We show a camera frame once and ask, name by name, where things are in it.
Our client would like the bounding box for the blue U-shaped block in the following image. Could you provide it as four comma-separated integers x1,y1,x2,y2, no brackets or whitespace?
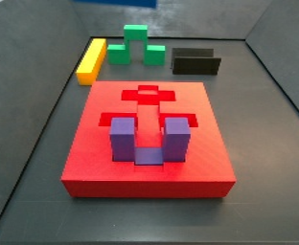
77,0,158,9

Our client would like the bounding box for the red base fixture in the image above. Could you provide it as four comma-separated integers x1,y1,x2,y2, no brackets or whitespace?
62,81,236,198

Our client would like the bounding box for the black angle fixture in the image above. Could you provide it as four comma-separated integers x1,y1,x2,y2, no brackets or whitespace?
172,48,222,76

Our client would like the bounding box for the purple U-shaped block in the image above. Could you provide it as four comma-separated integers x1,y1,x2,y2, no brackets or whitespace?
110,117,192,166

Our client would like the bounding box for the yellow long block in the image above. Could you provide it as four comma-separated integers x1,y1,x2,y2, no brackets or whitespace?
75,38,106,85

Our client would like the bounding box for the green stepped block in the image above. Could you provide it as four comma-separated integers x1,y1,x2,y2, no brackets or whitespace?
107,24,166,65

